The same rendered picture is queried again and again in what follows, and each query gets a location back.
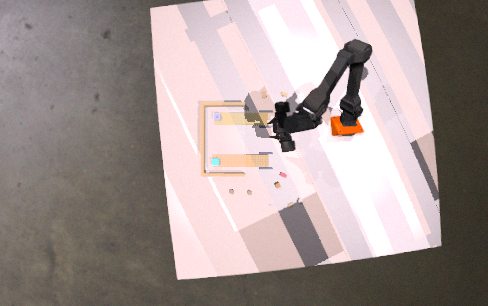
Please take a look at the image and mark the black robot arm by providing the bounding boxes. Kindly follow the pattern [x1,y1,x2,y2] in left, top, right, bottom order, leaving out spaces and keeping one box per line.
[272,39,372,138]

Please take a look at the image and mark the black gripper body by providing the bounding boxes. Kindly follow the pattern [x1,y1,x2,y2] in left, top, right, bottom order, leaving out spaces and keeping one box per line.
[275,101,296,153]

